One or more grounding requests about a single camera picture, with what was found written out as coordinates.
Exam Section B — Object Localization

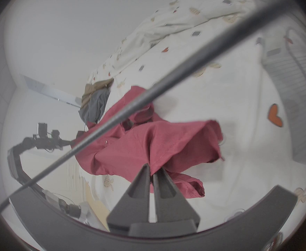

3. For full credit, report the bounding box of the grey garment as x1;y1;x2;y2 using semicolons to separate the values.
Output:
78;88;112;124

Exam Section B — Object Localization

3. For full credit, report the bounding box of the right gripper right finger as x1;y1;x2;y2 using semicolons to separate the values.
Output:
152;168;200;229

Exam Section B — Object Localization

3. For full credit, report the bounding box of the black cable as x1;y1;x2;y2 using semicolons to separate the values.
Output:
0;0;304;212

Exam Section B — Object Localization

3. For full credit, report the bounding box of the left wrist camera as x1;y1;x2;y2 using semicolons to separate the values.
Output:
37;123;49;139

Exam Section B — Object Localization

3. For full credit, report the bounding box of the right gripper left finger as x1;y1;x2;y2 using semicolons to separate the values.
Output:
106;163;152;229

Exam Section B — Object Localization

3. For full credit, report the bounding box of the brown garment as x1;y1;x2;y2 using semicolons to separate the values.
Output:
81;79;115;108

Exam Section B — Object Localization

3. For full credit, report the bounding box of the red shirt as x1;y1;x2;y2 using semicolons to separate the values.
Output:
72;86;225;199

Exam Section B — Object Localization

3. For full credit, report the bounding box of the bed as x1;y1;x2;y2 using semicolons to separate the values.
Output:
76;0;306;235

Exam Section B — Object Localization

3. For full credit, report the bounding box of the cream printed quilt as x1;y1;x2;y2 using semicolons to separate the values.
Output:
113;0;258;71

